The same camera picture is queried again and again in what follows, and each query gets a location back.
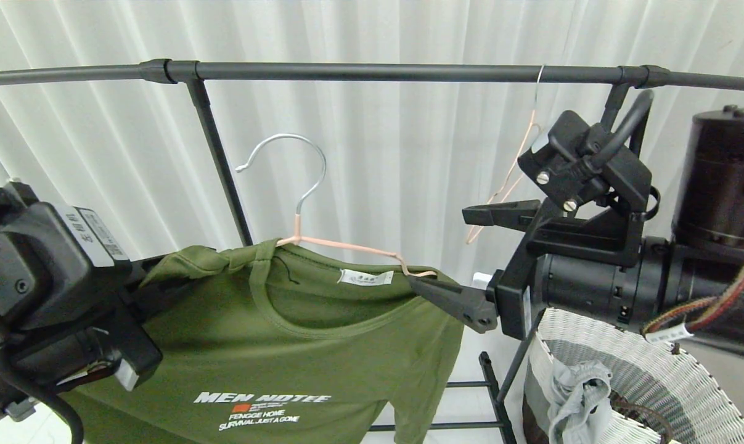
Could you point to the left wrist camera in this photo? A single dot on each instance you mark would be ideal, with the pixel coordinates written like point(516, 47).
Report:
point(45, 265)

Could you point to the white curtain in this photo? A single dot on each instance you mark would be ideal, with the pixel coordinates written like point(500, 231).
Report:
point(378, 154)

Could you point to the pink clothes hanger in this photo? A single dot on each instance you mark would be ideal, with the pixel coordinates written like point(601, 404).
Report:
point(297, 225)
point(532, 120)

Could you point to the black clothes rack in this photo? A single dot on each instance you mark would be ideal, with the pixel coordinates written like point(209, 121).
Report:
point(347, 72)

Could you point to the white laundry basket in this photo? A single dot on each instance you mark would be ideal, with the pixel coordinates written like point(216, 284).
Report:
point(686, 382)

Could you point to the green printed T-shirt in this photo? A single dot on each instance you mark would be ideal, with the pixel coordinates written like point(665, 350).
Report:
point(285, 351)

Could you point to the pale grey garment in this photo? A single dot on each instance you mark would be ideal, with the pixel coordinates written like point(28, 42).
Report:
point(578, 394)

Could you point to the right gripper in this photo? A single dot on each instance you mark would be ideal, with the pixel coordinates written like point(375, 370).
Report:
point(593, 290)

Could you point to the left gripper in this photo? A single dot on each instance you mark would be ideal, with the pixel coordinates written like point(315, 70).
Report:
point(100, 357)

